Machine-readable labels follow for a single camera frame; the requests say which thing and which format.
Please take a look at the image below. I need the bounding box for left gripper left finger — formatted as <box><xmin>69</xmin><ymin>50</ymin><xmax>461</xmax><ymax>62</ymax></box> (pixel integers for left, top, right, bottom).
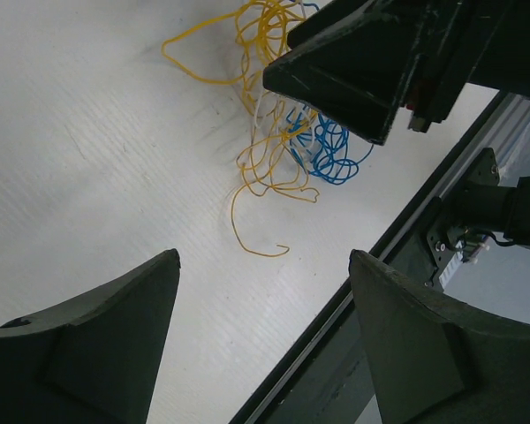
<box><xmin>0</xmin><ymin>249</ymin><xmax>180</xmax><ymax>423</ymax></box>

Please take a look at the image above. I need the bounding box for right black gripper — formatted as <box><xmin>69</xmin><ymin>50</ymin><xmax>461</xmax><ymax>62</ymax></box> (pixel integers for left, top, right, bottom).
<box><xmin>263</xmin><ymin>1</ymin><xmax>530</xmax><ymax>146</ymax></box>

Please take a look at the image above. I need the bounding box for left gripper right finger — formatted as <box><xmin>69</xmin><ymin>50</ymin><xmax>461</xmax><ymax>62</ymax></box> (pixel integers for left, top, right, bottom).
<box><xmin>349</xmin><ymin>250</ymin><xmax>530</xmax><ymax>423</ymax></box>

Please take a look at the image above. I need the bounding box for blue thin wire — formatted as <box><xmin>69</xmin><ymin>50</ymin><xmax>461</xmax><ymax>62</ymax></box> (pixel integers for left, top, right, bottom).
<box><xmin>284</xmin><ymin>2</ymin><xmax>375</xmax><ymax>186</ymax></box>

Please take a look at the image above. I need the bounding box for white thin wire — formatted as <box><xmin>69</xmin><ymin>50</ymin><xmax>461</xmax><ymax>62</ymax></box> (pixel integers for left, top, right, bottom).
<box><xmin>251</xmin><ymin>0</ymin><xmax>319</xmax><ymax>164</ymax></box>

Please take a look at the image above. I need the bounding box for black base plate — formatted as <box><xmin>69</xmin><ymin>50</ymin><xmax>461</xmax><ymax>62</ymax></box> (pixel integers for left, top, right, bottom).
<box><xmin>232</xmin><ymin>93</ymin><xmax>519</xmax><ymax>423</ymax></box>

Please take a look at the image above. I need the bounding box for right white cable duct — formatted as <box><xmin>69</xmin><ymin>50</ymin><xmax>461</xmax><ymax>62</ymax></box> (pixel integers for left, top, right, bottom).
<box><xmin>439</xmin><ymin>240</ymin><xmax>490</xmax><ymax>288</ymax></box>

